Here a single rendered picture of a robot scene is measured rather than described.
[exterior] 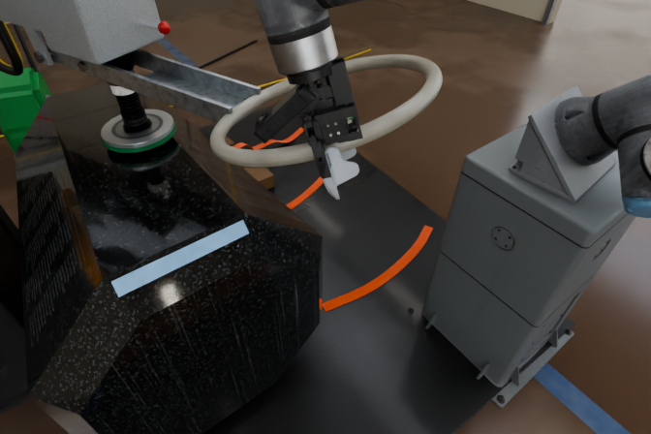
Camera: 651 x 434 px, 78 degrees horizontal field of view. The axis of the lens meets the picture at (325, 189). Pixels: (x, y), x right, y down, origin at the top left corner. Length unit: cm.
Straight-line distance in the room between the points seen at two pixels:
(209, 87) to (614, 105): 100
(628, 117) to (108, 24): 124
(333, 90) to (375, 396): 129
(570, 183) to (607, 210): 11
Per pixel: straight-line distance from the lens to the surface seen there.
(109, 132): 140
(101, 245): 108
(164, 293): 101
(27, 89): 289
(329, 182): 63
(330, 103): 60
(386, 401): 167
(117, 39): 119
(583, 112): 123
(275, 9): 55
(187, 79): 119
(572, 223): 118
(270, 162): 67
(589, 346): 207
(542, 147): 120
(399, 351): 176
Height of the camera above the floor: 155
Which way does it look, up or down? 40 degrees down
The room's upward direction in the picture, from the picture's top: straight up
